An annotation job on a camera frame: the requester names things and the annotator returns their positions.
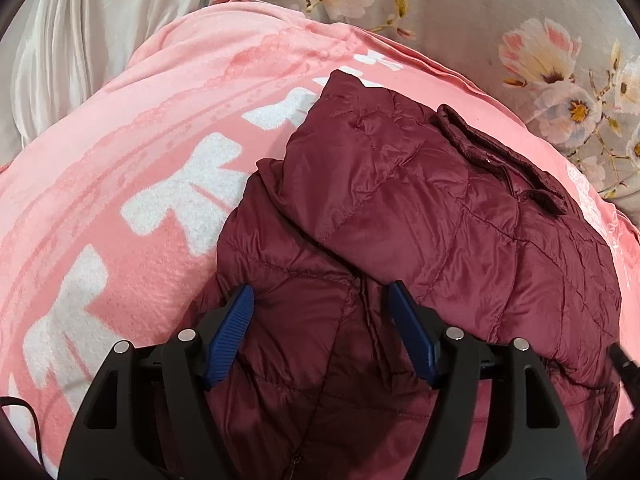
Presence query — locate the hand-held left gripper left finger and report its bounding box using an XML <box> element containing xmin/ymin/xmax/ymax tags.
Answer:
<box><xmin>57</xmin><ymin>283</ymin><xmax>257</xmax><ymax>480</ymax></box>

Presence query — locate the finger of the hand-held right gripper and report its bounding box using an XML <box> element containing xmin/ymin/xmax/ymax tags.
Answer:
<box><xmin>606</xmin><ymin>342</ymin><xmax>640</xmax><ymax>382</ymax></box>

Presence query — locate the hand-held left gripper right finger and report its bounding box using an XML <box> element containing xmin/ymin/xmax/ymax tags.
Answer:
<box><xmin>382</xmin><ymin>280</ymin><xmax>587</xmax><ymax>480</ymax></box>

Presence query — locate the maroon quilted puffer jacket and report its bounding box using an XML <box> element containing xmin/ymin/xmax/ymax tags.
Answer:
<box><xmin>150</xmin><ymin>70</ymin><xmax>627</xmax><ymax>480</ymax></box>

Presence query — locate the pink blanket with white print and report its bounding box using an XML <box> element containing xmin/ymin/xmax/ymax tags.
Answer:
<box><xmin>0</xmin><ymin>0</ymin><xmax>640</xmax><ymax>480</ymax></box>

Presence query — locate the grey floral bed sheet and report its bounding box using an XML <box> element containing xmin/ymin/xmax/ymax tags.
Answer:
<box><xmin>207</xmin><ymin>0</ymin><xmax>640</xmax><ymax>202</ymax></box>

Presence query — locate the white satin curtain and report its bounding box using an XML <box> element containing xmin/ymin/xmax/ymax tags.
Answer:
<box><xmin>0</xmin><ymin>0</ymin><xmax>217</xmax><ymax>167</ymax></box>

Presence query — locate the black cable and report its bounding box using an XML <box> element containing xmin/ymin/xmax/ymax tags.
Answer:
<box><xmin>0</xmin><ymin>396</ymin><xmax>41</xmax><ymax>437</ymax></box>

